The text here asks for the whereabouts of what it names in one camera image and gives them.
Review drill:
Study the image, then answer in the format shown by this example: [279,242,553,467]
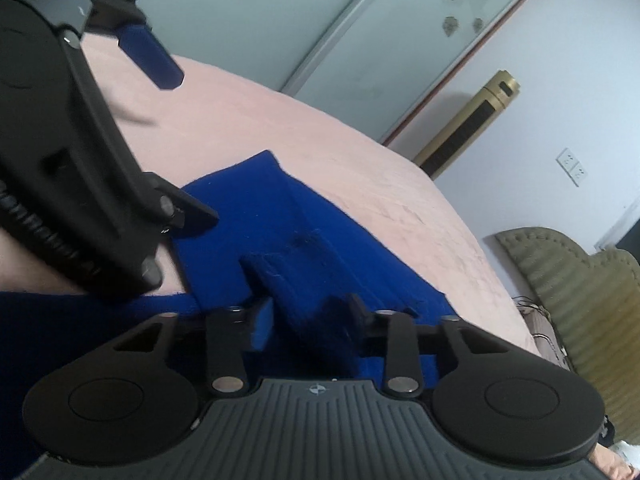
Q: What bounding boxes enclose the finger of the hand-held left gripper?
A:
[142,172,221,238]
[62,0,186,92]

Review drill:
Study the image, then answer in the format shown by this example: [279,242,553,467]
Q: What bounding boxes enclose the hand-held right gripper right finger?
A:
[347,294,506,397]

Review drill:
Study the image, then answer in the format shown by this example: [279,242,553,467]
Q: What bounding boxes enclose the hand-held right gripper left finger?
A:
[114,297,275,395]

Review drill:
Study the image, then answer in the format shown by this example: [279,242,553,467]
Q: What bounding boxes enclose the blue knit garment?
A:
[0,149,451,480]

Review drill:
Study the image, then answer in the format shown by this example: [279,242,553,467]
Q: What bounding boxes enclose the bed with pink sheet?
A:
[0,30,640,480]

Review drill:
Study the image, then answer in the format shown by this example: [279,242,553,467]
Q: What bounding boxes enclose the grey brown pillow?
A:
[519,305,569,367]

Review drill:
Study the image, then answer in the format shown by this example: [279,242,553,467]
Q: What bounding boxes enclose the olive padded headboard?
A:
[495,226,640,443]

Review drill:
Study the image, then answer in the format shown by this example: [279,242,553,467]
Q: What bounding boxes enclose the gold tower air conditioner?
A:
[412,70,522,181]

